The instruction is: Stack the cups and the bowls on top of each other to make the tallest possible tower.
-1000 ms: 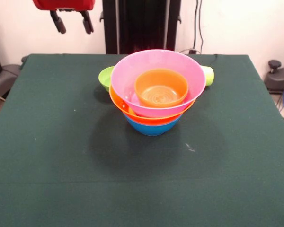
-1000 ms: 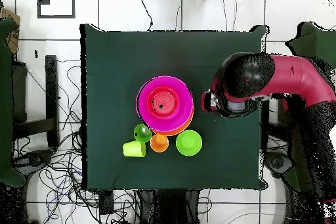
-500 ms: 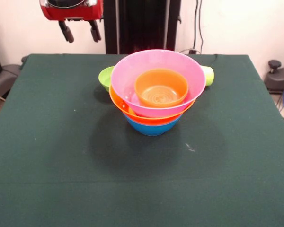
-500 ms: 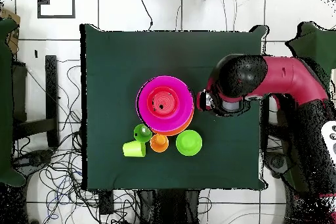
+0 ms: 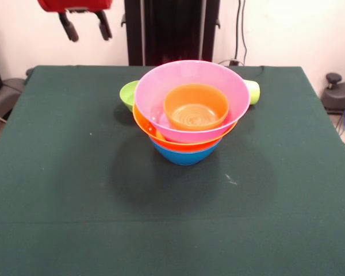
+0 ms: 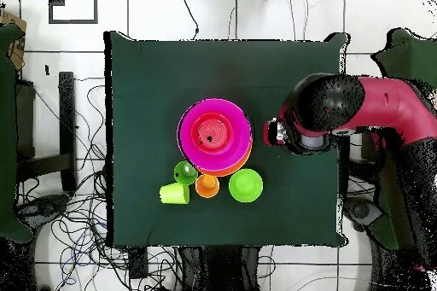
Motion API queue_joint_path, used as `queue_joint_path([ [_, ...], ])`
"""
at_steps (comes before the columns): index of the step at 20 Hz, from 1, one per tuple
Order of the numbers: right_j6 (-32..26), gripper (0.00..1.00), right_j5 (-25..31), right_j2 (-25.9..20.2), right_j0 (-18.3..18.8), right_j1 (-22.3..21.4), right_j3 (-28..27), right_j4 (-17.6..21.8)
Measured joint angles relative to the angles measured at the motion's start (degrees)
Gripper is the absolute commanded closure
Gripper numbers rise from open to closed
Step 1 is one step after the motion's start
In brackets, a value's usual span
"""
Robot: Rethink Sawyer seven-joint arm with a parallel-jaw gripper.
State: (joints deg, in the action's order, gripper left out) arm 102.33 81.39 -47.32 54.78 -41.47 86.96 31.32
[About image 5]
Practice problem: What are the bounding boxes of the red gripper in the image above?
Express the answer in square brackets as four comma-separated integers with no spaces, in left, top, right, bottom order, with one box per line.
[37,0,114,43]

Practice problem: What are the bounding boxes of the large pink bowl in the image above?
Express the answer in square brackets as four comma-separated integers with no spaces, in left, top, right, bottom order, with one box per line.
[133,59,251,144]

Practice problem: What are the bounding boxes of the large orange bowl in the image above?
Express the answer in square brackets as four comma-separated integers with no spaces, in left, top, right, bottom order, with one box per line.
[132,103,239,152]

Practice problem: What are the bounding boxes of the red-orange bowl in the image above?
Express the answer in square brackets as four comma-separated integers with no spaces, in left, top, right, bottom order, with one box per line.
[163,83,230,132]

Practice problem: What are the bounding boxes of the medium blue bowl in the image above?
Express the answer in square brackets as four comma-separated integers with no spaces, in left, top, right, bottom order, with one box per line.
[149,137,222,166]

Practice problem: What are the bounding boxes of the lime yellow cup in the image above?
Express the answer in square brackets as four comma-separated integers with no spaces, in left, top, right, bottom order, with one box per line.
[244,79,261,106]

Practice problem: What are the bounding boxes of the small green bowl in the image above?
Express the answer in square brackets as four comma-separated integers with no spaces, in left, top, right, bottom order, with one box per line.
[119,80,140,112]

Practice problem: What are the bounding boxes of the dark green tablecloth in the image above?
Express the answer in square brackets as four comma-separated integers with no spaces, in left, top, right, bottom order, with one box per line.
[0,64,345,276]

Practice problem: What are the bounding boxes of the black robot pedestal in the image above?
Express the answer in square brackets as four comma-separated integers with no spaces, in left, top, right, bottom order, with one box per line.
[121,0,221,66]

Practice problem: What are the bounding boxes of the grey pedestal foot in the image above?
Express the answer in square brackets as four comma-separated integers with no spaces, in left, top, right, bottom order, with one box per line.
[321,72,345,116]
[0,77,28,121]

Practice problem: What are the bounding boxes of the black wall cable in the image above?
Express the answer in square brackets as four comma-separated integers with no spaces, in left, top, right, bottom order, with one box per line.
[215,0,248,66]

